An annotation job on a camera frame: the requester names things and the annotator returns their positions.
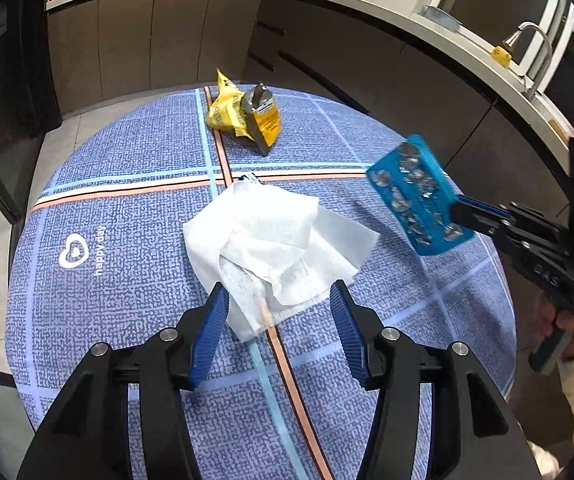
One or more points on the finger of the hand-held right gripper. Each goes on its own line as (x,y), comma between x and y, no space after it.
(497,212)
(472,219)

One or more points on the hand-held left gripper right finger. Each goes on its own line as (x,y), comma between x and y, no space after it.
(349,330)

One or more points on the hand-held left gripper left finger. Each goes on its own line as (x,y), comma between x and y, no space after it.
(212,335)

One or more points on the blue blister pack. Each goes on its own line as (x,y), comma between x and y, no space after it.
(412,195)

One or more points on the white tissue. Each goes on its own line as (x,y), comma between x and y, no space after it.
(267,230)

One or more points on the yellow grey foil packet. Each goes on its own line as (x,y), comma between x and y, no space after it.
(267,125)

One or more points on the round table blue tablecloth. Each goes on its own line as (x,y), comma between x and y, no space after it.
(117,310)

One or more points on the yellow sponge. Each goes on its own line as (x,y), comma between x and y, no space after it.
(502,56)

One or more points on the small blue white wrapper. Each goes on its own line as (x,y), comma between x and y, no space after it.
(249,178)

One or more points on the steel kitchen faucet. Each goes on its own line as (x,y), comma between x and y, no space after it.
(544,50)

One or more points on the blue tray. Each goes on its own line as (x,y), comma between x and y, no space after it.
(439,16)

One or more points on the yellow crinkled snack wrapper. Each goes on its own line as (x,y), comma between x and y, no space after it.
(224,110)

